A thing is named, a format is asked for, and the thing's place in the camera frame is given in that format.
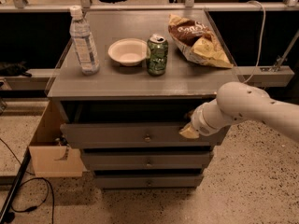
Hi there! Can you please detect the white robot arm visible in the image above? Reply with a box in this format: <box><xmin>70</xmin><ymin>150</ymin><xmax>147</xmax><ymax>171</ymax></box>
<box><xmin>179</xmin><ymin>82</ymin><xmax>299</xmax><ymax>142</ymax></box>

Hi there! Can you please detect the green soda can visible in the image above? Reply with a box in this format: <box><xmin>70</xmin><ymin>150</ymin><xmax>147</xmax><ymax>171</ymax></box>
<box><xmin>146</xmin><ymin>34</ymin><xmax>168</xmax><ymax>76</ymax></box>

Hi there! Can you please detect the grey drawer cabinet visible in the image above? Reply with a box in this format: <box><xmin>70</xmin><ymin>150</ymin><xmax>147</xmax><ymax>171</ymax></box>
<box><xmin>48</xmin><ymin>10</ymin><xmax>237</xmax><ymax>178</ymax></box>

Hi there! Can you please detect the grey top drawer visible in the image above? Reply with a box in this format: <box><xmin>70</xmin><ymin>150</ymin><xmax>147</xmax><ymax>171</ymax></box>
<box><xmin>60</xmin><ymin>122</ymin><xmax>228</xmax><ymax>149</ymax></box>

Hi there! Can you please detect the grey drawer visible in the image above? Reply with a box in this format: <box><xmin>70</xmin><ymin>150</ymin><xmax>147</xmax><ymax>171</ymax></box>
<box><xmin>94</xmin><ymin>174</ymin><xmax>204</xmax><ymax>189</ymax></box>
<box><xmin>60</xmin><ymin>122</ymin><xmax>228</xmax><ymax>149</ymax></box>
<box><xmin>81</xmin><ymin>151</ymin><xmax>213</xmax><ymax>171</ymax></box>

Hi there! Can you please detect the grey bottom drawer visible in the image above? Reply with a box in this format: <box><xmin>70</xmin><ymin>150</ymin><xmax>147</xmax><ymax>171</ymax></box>
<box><xmin>94</xmin><ymin>174</ymin><xmax>204</xmax><ymax>189</ymax></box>

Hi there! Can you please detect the white paper bowl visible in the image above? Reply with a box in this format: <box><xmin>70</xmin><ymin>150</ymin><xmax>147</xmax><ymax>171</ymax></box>
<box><xmin>107</xmin><ymin>38</ymin><xmax>147</xmax><ymax>67</ymax></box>

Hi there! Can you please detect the brown yellow chip bag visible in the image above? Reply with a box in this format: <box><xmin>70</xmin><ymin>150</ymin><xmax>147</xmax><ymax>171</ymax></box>
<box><xmin>168</xmin><ymin>14</ymin><xmax>234</xmax><ymax>69</ymax></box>

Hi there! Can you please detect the black object on ledge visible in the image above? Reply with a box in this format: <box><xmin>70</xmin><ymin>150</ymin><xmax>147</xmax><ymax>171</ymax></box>
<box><xmin>0</xmin><ymin>61</ymin><xmax>32</xmax><ymax>77</ymax></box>

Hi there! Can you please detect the clear plastic water bottle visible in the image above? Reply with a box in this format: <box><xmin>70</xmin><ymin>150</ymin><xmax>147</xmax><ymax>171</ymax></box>
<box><xmin>69</xmin><ymin>6</ymin><xmax>99</xmax><ymax>76</ymax></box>

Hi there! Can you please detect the small green toy in box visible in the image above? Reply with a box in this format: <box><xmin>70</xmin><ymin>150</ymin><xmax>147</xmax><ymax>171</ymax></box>
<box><xmin>55</xmin><ymin>137</ymin><xmax>68</xmax><ymax>146</ymax></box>

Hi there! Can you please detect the white hanging cable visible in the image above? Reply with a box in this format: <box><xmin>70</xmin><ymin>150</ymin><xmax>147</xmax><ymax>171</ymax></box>
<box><xmin>240</xmin><ymin>0</ymin><xmax>268</xmax><ymax>86</ymax></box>

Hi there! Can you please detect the grey middle drawer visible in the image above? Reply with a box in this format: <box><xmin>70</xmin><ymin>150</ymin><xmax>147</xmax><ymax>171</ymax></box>
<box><xmin>81</xmin><ymin>151</ymin><xmax>213</xmax><ymax>171</ymax></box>

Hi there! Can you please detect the cardboard box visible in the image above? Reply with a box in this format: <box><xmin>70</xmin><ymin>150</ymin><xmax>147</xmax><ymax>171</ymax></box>
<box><xmin>29</xmin><ymin>102</ymin><xmax>84</xmax><ymax>177</ymax></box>

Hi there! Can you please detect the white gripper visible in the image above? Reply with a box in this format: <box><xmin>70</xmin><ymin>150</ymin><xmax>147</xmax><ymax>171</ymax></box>
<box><xmin>179</xmin><ymin>102</ymin><xmax>228</xmax><ymax>139</ymax></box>

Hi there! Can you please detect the black floor cable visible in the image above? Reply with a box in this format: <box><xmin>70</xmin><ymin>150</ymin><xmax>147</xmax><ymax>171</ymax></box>
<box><xmin>0</xmin><ymin>136</ymin><xmax>56</xmax><ymax>224</ymax></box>

